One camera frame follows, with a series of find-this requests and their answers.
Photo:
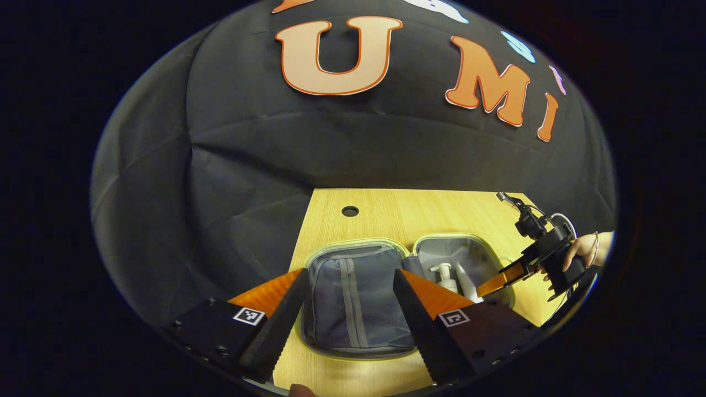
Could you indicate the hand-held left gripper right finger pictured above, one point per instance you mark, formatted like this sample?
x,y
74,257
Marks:
x,y
413,325

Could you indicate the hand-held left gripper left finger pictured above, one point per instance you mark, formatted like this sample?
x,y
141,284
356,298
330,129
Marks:
x,y
284,325

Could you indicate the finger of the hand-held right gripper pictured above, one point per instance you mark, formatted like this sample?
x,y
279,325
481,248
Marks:
x,y
504,278

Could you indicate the white skin care tube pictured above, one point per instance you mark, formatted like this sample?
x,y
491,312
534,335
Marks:
x,y
468,286

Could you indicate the white pump bottle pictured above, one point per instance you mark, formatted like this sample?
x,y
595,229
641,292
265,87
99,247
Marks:
x,y
448,281

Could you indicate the round black table grommet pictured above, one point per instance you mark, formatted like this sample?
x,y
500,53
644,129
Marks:
x,y
350,211

